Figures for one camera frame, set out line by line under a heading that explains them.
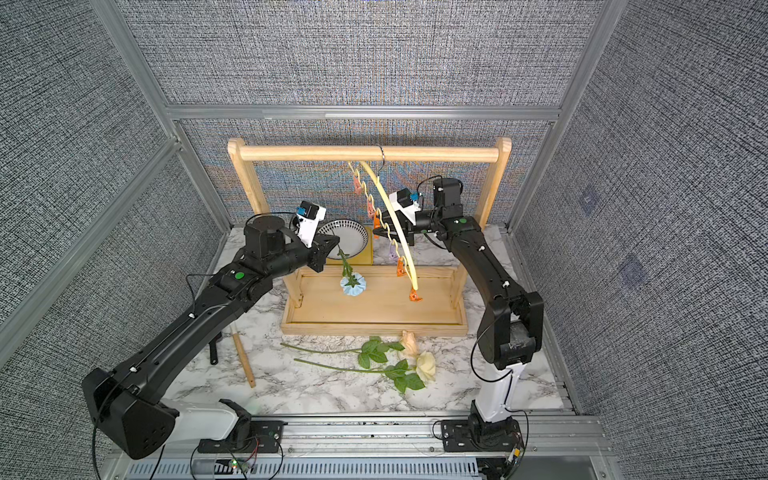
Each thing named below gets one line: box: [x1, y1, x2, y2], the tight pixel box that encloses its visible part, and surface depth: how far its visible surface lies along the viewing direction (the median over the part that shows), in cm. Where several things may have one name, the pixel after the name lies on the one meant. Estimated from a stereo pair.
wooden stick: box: [232, 333, 256, 388], surface depth 86 cm
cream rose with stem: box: [294, 351, 437, 393], surface depth 84 cm
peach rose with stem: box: [280, 330, 419, 369], surface depth 87 cm
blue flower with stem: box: [337, 244, 367, 297], surface depth 87 cm
